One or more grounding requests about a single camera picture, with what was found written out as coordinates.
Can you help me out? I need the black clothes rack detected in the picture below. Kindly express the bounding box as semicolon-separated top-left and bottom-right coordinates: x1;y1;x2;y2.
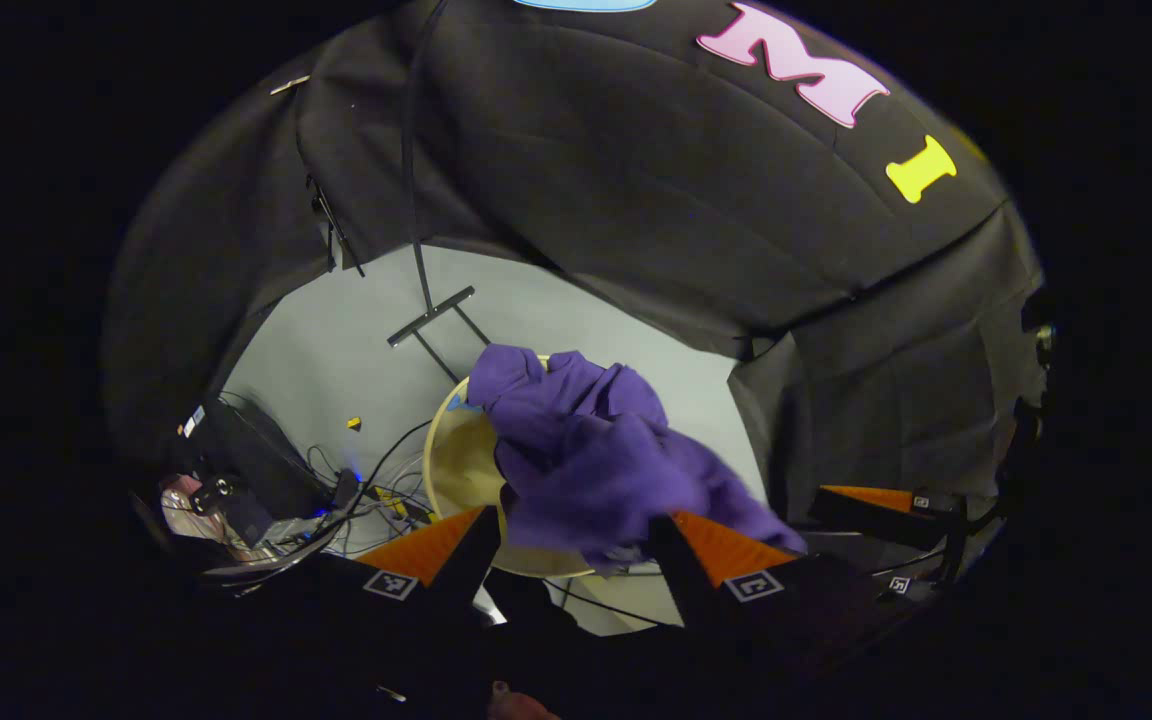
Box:
386;0;493;386

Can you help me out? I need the purple jacket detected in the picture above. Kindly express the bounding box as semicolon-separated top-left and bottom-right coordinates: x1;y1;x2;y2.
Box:
466;345;807;576

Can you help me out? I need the cream round laundry hamper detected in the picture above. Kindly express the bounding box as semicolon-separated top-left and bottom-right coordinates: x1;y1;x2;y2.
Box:
423;353;667;581

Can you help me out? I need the black computer case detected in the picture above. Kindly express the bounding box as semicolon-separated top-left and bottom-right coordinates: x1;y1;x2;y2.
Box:
181;395;332;521

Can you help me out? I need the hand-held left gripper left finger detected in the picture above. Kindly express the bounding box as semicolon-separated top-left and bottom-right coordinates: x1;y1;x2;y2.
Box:
254;505;503;706

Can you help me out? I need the tangle of floor cables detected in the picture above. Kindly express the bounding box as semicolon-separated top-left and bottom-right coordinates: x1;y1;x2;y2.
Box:
226;390;442;561

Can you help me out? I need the reddish brown rounded object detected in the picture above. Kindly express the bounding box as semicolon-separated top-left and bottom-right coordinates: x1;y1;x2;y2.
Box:
488;682;559;720

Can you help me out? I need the black backdrop cloth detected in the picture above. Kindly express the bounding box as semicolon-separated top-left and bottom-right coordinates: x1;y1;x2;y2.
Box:
101;0;1047;521

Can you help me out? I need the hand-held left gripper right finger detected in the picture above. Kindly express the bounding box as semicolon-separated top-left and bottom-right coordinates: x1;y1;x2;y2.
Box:
646;510;899;683

